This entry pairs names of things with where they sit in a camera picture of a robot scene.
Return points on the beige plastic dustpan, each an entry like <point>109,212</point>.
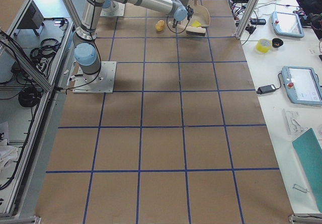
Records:
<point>200,14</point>

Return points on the yellow sponge piece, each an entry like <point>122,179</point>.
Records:
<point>196,24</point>

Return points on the beige hand brush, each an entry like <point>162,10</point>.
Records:
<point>178,28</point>

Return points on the orange potato toy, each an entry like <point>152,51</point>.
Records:
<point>160,25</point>

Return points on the yellow tape roll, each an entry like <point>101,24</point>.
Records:
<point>263,46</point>

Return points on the small black bowl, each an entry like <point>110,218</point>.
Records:
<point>277,42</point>

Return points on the blue teach pendant far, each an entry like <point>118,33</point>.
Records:
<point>287,24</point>

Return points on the blue teach pendant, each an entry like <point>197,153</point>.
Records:
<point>301,85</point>
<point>287,24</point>

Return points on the black power adapter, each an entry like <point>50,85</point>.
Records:
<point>266,89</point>

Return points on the blue teach pendant near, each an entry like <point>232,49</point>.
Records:
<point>301,85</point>

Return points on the teal folder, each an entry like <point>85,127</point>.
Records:
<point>308,150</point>

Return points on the aluminium frame post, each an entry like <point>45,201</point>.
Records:
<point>245,19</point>

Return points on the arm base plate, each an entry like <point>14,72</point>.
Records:
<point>104,83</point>
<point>112,9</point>

